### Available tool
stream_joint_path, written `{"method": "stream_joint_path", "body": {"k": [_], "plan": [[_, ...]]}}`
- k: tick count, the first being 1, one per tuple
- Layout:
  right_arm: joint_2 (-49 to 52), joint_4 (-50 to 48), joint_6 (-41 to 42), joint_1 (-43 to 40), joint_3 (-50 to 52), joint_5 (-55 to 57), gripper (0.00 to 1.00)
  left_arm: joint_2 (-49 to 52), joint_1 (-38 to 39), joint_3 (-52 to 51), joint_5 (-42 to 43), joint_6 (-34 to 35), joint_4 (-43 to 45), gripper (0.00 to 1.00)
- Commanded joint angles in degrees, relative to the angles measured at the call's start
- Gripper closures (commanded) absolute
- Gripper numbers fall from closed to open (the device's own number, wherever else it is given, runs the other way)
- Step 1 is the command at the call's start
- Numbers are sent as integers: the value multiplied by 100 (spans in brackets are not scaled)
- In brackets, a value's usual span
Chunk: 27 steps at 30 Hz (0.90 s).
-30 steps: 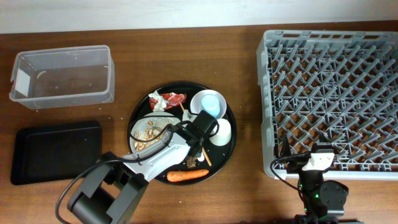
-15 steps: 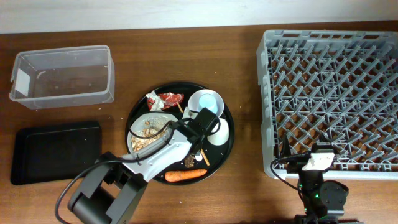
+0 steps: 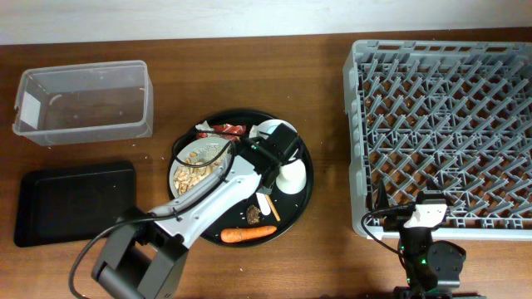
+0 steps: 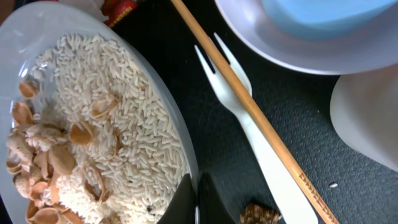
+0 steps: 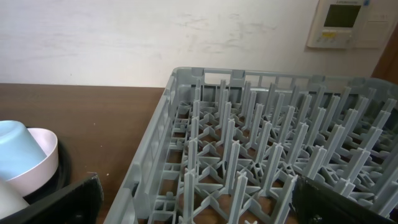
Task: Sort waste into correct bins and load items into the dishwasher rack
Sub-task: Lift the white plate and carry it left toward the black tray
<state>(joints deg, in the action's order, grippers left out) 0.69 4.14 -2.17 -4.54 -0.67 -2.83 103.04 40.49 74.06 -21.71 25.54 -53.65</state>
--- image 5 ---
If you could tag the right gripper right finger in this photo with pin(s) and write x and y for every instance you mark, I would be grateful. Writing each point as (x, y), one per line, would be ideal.
(314, 203)

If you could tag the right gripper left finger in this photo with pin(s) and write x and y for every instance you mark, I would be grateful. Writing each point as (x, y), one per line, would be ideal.
(79, 202)

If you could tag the grey dishwasher rack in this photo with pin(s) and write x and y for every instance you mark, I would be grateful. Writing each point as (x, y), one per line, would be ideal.
(234, 142)

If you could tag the round black serving tray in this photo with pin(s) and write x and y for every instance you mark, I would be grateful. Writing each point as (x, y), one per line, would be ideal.
(59, 180)

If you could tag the white bowl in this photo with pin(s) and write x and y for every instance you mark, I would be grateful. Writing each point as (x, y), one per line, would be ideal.
(38, 176)

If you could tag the white cup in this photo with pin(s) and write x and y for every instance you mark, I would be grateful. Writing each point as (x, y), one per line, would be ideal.
(11, 201)

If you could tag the light blue cup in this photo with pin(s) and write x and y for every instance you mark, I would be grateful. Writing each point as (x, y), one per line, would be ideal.
(19, 150)

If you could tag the white wall control panel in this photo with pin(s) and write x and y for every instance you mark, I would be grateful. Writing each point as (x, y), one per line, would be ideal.
(346, 24)

